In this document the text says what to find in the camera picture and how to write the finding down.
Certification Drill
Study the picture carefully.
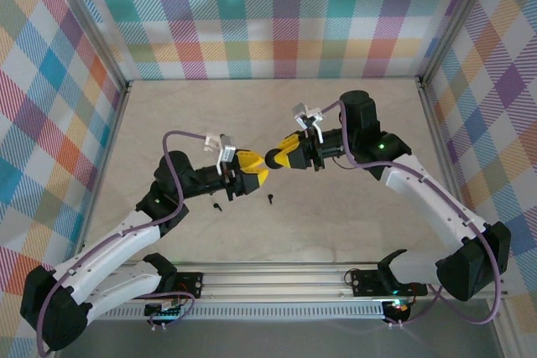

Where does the black earbud charging case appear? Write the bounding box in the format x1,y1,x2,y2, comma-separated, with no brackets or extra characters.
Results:
263,148,284,171

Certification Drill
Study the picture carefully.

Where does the green circuit board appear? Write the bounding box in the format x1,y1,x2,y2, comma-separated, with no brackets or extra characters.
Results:
144,298,185,320

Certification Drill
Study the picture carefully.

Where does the circuit board with lit leds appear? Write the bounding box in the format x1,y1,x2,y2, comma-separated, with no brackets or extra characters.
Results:
383,298,414,318

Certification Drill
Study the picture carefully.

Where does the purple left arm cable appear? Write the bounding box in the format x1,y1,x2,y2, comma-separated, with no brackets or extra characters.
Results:
36,129,211,353

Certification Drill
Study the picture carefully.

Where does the aluminium frame side rail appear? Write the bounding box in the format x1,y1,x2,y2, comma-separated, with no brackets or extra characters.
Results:
70,80,133,269
417,76,511,296

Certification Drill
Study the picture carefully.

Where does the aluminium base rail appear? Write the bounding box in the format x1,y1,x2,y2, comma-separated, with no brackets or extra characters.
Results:
94,260,509,303

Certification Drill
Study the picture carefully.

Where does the grey slotted cable duct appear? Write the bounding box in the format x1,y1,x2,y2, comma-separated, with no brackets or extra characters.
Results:
90,301,387,320

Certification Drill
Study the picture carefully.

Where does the aluminium frame post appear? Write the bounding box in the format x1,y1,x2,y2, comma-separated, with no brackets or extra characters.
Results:
419,0,504,89
39,0,132,95

